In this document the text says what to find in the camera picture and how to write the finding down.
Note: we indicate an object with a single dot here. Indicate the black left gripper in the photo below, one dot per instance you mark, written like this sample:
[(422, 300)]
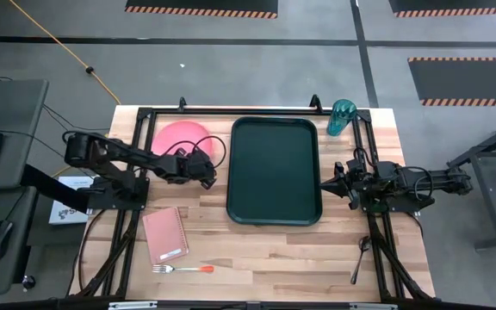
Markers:
[(190, 168)]

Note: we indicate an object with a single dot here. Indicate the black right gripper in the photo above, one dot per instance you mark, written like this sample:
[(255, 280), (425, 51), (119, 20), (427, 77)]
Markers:
[(362, 183)]

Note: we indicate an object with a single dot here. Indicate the pink round plate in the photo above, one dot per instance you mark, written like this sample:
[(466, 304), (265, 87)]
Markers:
[(179, 133)]

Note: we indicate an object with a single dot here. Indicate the pink spiral notebook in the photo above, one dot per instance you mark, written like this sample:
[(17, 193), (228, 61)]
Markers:
[(165, 236)]

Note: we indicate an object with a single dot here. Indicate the teal translucent plastic cup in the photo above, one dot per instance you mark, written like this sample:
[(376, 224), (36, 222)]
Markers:
[(340, 118)]

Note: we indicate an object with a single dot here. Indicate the black spoon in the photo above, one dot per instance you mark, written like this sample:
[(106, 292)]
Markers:
[(361, 258)]

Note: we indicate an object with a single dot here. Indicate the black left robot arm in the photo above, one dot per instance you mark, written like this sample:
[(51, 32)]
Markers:
[(114, 161)]

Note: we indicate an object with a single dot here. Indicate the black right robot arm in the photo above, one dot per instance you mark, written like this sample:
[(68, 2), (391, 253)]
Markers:
[(429, 178)]

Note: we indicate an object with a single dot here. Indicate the dark green plastic tray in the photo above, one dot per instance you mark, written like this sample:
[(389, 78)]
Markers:
[(274, 172)]

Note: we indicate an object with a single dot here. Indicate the black floor tape line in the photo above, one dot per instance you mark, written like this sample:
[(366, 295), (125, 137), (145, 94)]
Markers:
[(366, 64), (166, 41)]

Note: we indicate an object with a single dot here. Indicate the white paper booklet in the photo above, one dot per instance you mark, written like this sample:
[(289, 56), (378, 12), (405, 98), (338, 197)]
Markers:
[(65, 215)]

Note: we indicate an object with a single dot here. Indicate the black metal stand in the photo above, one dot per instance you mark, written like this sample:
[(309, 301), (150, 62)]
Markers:
[(487, 189)]

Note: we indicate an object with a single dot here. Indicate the black flat bar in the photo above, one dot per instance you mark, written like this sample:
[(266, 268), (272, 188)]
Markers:
[(54, 189)]

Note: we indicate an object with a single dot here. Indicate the black hazard-striped floor mat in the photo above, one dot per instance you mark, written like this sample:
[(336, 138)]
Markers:
[(200, 4), (467, 79), (459, 5)]

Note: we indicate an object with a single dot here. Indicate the black caster wheel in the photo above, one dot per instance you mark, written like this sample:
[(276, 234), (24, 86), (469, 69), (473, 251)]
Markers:
[(29, 282)]

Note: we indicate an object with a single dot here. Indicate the grey desk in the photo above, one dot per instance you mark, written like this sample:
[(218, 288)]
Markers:
[(11, 112)]

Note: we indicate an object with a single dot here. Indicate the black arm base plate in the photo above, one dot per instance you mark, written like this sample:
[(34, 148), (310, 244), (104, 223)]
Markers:
[(114, 200), (403, 206)]

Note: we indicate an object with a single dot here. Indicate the black metal table frame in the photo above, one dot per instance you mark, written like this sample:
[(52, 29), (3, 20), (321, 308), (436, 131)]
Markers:
[(252, 111)]

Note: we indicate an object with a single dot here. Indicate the silver metal bracket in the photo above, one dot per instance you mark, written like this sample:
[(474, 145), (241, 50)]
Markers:
[(132, 305), (373, 306)]

